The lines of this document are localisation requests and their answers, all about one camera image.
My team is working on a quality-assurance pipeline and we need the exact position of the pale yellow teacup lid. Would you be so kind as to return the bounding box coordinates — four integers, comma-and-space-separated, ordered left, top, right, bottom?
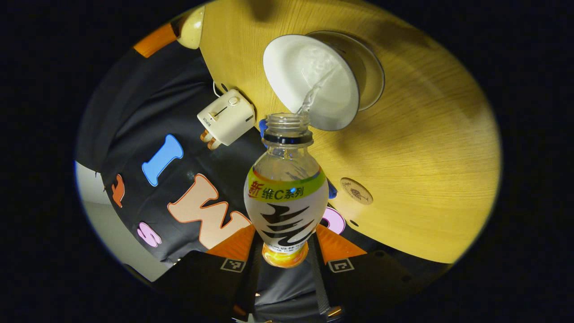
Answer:
176, 5, 206, 50

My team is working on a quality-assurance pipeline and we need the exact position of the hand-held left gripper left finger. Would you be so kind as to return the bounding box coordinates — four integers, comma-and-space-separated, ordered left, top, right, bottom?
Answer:
152, 224, 263, 322

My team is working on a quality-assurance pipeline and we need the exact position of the cream toaster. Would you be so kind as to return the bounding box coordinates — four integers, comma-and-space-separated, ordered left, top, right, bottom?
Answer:
197, 89, 256, 147

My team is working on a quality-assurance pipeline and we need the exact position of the blue towel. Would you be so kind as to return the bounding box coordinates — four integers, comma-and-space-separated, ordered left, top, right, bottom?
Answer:
259, 119, 338, 199

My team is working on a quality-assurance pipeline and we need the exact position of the pale yellow teacup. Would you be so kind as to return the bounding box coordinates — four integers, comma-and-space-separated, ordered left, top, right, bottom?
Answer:
263, 34, 361, 131

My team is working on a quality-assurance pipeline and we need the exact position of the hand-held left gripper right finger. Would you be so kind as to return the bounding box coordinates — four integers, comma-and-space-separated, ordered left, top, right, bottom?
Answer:
309, 223, 450, 322

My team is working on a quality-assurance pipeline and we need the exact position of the round cork coaster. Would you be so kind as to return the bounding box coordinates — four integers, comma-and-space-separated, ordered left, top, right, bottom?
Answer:
340, 177, 374, 205

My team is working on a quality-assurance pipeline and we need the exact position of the clear water bottle white label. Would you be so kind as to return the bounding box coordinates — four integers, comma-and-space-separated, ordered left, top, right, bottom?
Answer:
244, 113, 329, 268

